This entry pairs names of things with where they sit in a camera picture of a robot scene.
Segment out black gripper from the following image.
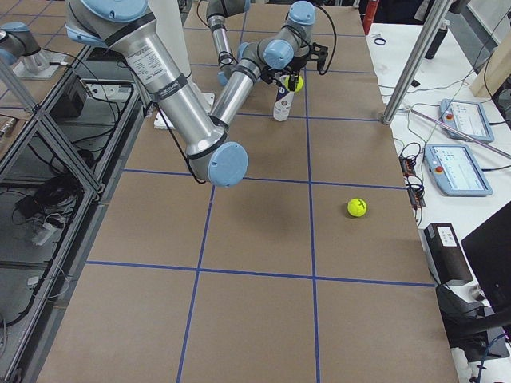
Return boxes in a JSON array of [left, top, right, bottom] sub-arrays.
[[260, 45, 311, 92]]

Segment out yellow tennis ball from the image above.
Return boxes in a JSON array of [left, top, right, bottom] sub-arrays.
[[347, 198, 368, 218], [284, 75, 304, 93]]

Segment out white tennis ball can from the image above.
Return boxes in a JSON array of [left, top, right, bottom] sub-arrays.
[[273, 76, 295, 122]]

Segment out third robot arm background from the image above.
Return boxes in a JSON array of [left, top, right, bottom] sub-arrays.
[[1, 22, 66, 80]]

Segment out red cylinder bottle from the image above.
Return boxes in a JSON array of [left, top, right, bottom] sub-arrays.
[[362, 0, 379, 35]]

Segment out teach pendant tablet far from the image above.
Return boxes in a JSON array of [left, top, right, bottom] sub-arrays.
[[439, 99, 494, 143]]

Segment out teach pendant tablet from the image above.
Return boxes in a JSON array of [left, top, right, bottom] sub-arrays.
[[424, 144, 493, 197], [439, 99, 494, 143]]

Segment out teach pendant tablet near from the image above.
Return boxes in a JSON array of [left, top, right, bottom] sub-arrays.
[[424, 144, 493, 197]]

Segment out black box white label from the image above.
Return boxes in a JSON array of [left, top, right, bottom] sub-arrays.
[[423, 223, 473, 286]]

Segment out black monitor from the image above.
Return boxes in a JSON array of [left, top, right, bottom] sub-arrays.
[[461, 203, 511, 311]]

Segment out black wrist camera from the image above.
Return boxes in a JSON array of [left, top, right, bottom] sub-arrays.
[[307, 42, 328, 74]]

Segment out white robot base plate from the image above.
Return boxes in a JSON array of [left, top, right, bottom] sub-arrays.
[[153, 91, 216, 132]]

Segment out aluminium frame post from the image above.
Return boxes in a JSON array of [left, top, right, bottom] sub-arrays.
[[381, 0, 452, 125]]

